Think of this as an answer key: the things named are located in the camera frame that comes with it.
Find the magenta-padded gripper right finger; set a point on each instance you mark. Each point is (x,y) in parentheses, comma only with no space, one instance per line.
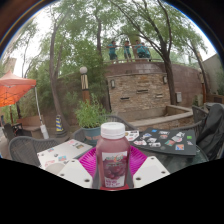
(150,170)

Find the pink juice bottle white cap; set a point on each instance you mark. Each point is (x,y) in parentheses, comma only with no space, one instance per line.
(112,156)

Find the globe lamp post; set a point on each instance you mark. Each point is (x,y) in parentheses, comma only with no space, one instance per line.
(85,83)

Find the silver laptop with stickers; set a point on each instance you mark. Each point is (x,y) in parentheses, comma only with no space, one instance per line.
(63,151)

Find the dark patio chair group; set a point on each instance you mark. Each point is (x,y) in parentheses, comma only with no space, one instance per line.
(11,130)

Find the person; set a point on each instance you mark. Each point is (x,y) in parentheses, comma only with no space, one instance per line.
(140,50)
(112,50)
(147,52)
(127,50)

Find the white sticker sheet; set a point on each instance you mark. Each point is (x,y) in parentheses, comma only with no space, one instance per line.
(132,135)

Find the tall green tree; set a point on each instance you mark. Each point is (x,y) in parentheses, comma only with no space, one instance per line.
(168,81)
(53,83)

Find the orange canopy tent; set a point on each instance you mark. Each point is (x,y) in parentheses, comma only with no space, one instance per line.
(13,90)

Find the black laptop with stickers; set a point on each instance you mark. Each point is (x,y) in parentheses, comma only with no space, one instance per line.
(166,147)

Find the grey wall box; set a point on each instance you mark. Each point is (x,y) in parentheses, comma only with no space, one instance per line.
(178,97)

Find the green plant in teal pot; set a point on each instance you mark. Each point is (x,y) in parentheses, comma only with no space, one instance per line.
(91,133)

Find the blue yellow striped cone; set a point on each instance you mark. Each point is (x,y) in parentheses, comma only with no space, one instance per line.
(59,125)

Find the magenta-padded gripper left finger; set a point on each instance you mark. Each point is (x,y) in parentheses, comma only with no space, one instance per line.
(71,171)

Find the wall lamp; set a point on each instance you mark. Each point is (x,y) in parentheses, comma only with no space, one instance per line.
(165,79)
(112,83)

